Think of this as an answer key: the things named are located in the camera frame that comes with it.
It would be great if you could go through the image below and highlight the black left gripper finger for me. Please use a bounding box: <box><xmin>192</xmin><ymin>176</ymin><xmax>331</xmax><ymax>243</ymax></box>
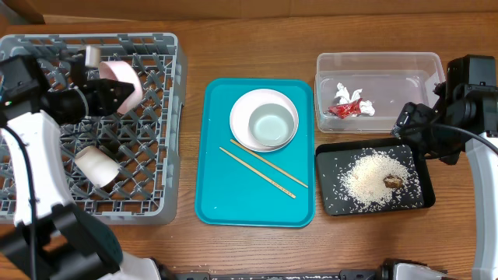
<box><xmin>85</xmin><ymin>45</ymin><xmax>101</xmax><ymax>68</ymax></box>
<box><xmin>96</xmin><ymin>79</ymin><xmax>135</xmax><ymax>116</ymax></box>

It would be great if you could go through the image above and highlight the pink plastic bowl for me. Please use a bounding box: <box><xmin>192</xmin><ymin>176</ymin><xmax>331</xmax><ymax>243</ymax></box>
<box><xmin>98</xmin><ymin>61</ymin><xmax>143</xmax><ymax>114</ymax></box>

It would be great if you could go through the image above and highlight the dark food scrap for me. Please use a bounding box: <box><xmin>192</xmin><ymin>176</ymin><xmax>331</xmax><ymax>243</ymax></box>
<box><xmin>383</xmin><ymin>175</ymin><xmax>404</xmax><ymax>189</ymax></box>

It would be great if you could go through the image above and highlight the red foil sauce packet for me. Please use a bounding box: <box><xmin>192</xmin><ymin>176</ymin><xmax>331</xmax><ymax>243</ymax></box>
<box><xmin>328</xmin><ymin>98</ymin><xmax>363</xmax><ymax>119</ymax></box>

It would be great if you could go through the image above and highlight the white paper cup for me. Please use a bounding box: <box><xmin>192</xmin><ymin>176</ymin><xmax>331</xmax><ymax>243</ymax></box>
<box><xmin>75</xmin><ymin>146</ymin><xmax>120</xmax><ymax>187</ymax></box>

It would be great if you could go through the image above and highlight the white rice pile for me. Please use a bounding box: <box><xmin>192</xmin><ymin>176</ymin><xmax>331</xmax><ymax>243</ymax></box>
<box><xmin>322</xmin><ymin>147</ymin><xmax>423</xmax><ymax>213</ymax></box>

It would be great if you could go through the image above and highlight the white tissue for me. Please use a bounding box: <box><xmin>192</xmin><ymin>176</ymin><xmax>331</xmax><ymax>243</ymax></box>
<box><xmin>332</xmin><ymin>82</ymin><xmax>375</xmax><ymax>117</ymax></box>

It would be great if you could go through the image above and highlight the wooden chopstick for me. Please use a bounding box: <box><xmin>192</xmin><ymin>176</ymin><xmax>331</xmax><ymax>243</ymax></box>
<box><xmin>230</xmin><ymin>139</ymin><xmax>308</xmax><ymax>188</ymax></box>
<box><xmin>219</xmin><ymin>147</ymin><xmax>296</xmax><ymax>199</ymax></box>

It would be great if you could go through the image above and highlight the grey bowl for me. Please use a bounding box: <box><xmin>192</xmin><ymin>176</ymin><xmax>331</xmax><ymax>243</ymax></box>
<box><xmin>248</xmin><ymin>103</ymin><xmax>298</xmax><ymax>148</ymax></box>

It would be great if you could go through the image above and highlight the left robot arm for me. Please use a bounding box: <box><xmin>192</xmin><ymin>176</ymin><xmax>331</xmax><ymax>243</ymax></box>
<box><xmin>1</xmin><ymin>46</ymin><xmax>170</xmax><ymax>279</ymax></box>

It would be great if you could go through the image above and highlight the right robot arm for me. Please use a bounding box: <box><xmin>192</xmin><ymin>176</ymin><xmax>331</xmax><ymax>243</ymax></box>
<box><xmin>391</xmin><ymin>82</ymin><xmax>497</xmax><ymax>279</ymax></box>

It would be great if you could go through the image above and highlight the grey dishwasher rack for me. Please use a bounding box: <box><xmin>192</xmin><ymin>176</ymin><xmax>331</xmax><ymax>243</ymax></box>
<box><xmin>1</xmin><ymin>33</ymin><xmax>188</xmax><ymax>225</ymax></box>

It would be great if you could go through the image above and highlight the black plastic tray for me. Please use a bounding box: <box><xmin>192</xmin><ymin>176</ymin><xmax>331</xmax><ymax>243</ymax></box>
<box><xmin>314</xmin><ymin>135</ymin><xmax>437</xmax><ymax>217</ymax></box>

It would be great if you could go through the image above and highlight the clear plastic bin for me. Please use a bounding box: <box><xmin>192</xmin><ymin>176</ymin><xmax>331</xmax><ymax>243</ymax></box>
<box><xmin>315</xmin><ymin>52</ymin><xmax>445</xmax><ymax>133</ymax></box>

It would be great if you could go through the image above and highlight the pink round plate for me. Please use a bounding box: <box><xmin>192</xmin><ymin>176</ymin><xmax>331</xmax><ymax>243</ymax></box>
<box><xmin>230</xmin><ymin>89</ymin><xmax>299</xmax><ymax>152</ymax></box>

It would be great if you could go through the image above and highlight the teal plastic tray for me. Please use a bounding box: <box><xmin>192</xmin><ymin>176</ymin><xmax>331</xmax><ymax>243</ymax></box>
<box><xmin>195</xmin><ymin>78</ymin><xmax>315</xmax><ymax>228</ymax></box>

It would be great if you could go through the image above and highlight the black rail at table edge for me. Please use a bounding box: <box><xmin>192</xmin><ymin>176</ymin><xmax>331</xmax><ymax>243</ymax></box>
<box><xmin>155</xmin><ymin>258</ymin><xmax>460</xmax><ymax>280</ymax></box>

